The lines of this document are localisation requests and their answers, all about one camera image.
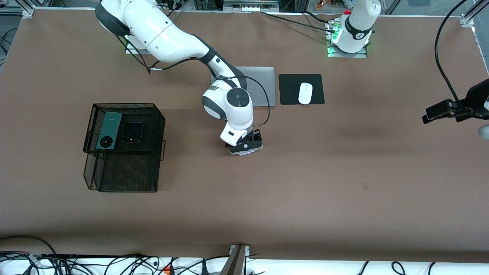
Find black flip phone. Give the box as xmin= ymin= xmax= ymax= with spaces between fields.
xmin=121 ymin=121 xmax=144 ymax=144

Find dark green smartphone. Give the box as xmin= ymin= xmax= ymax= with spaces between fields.
xmin=96 ymin=112 xmax=123 ymax=150

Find silver closed laptop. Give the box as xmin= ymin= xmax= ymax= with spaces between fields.
xmin=211 ymin=66 xmax=276 ymax=107

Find black mouse pad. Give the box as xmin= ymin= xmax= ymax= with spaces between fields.
xmin=279 ymin=74 xmax=325 ymax=105

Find white computer mouse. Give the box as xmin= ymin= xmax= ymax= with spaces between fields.
xmin=298 ymin=82 xmax=313 ymax=105

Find black mesh two-tier tray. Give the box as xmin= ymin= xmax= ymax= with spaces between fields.
xmin=83 ymin=103 xmax=166 ymax=193

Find grey power strip white plugs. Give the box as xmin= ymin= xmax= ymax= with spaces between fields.
xmin=223 ymin=0 xmax=280 ymax=12

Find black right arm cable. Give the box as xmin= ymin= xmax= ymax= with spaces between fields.
xmin=122 ymin=34 xmax=271 ymax=126

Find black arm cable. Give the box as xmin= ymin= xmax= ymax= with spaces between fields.
xmin=122 ymin=34 xmax=271 ymax=126
xmin=435 ymin=0 xmax=489 ymax=120

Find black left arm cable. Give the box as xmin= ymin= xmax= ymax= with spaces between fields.
xmin=435 ymin=0 xmax=489 ymax=120

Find aluminium frame rail bracket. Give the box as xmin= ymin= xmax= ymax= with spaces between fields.
xmin=460 ymin=0 xmax=489 ymax=50
xmin=0 ymin=6 xmax=36 ymax=18

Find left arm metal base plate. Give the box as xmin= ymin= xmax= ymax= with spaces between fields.
xmin=328 ymin=43 xmax=368 ymax=58

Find long black table cable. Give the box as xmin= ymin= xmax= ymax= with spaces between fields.
xmin=261 ymin=11 xmax=337 ymax=33

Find grey aluminium camera post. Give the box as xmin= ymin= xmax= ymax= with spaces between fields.
xmin=220 ymin=244 xmax=251 ymax=275

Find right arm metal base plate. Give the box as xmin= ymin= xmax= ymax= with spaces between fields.
xmin=125 ymin=36 xmax=149 ymax=55

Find black looping floor cable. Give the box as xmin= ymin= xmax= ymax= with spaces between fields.
xmin=0 ymin=235 xmax=58 ymax=260

